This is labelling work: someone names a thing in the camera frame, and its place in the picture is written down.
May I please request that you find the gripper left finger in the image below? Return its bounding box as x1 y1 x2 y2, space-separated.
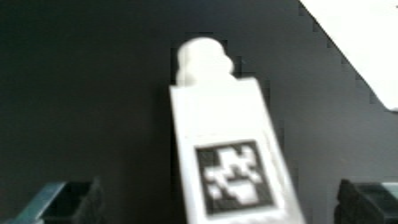
16 179 105 224

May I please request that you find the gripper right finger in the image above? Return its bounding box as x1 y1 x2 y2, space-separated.
334 179 398 224

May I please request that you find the white table leg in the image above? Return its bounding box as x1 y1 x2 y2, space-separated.
171 37 306 224

